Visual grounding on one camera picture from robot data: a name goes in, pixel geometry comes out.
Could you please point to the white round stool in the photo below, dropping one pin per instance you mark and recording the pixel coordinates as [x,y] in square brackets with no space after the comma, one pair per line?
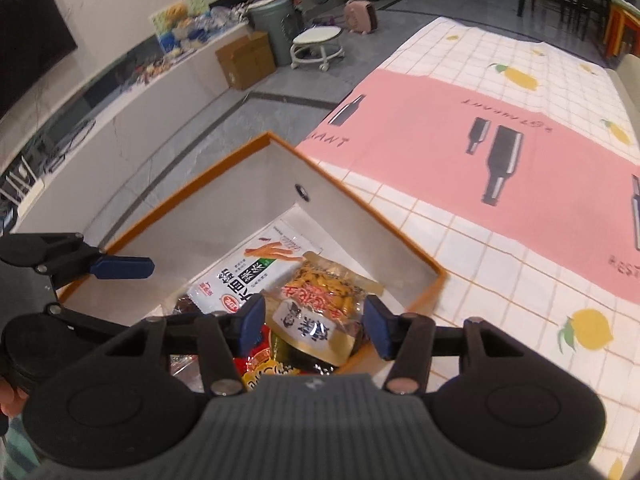
[315,37]

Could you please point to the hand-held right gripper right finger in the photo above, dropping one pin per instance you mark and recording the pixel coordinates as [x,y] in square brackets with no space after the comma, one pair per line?
[380,325]

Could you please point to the colourful picture card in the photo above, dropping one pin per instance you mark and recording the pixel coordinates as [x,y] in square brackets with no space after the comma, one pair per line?
[175,20]

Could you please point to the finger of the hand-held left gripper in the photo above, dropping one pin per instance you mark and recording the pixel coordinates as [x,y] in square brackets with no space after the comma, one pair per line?
[100,325]
[122,267]

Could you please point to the kraft peanut snack packet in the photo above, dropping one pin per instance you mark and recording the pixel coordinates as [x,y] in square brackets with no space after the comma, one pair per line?
[320,285]

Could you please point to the white noodle snack packet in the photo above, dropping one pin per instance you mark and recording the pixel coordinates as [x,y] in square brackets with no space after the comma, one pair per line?
[240,280]

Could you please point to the orange storage box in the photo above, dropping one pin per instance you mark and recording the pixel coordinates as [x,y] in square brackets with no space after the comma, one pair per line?
[210,220]

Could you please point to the printed checked tablecloth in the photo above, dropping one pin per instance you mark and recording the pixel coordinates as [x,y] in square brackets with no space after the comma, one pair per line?
[500,285]

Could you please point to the person's left hand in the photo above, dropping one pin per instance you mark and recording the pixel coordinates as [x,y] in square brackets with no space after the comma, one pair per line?
[12,400]

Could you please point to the cardboard box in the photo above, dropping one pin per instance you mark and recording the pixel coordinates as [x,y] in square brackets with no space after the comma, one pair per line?
[245,60]

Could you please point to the white television cabinet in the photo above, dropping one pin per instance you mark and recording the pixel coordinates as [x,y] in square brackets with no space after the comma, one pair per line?
[150,90]

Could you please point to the orange stool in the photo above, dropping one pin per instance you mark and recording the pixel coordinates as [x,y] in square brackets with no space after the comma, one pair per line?
[622,20]

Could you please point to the person's striped clothing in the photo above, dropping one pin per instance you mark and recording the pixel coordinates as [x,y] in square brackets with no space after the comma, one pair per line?
[20,455]

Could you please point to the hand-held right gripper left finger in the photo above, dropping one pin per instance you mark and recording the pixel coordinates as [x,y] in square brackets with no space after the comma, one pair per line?
[250,320]

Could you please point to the beige sofa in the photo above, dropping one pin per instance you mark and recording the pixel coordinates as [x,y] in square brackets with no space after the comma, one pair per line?
[631,67]

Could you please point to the pink heater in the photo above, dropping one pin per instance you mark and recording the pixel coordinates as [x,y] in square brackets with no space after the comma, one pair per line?
[361,17]

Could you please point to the grey trash bin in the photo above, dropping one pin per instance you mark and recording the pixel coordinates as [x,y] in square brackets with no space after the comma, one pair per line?
[272,25]

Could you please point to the black television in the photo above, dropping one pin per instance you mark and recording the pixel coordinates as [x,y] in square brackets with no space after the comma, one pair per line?
[25,35]

